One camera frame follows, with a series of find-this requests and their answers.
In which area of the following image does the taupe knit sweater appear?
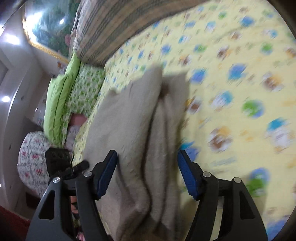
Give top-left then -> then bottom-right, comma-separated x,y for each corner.
83,66 -> 189,240

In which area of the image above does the left hand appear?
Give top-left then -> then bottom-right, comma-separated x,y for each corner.
70,196 -> 79,214

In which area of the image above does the floral fabric bedding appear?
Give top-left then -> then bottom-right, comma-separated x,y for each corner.
16,131 -> 52,198

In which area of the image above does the pink cloth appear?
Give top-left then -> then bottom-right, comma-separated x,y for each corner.
69,113 -> 87,126

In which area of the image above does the bright green pillow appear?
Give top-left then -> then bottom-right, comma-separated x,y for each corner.
43,53 -> 81,147

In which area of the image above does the green patterned pillow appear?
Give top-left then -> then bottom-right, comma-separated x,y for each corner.
61,63 -> 105,142

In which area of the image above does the plaid brown quilt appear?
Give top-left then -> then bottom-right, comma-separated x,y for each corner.
72,0 -> 203,66

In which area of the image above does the gold framed landscape painting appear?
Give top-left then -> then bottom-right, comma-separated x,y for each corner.
22,0 -> 80,62

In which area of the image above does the yellow cartoon bear bedsheet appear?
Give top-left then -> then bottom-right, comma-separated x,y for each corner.
74,1 -> 295,240

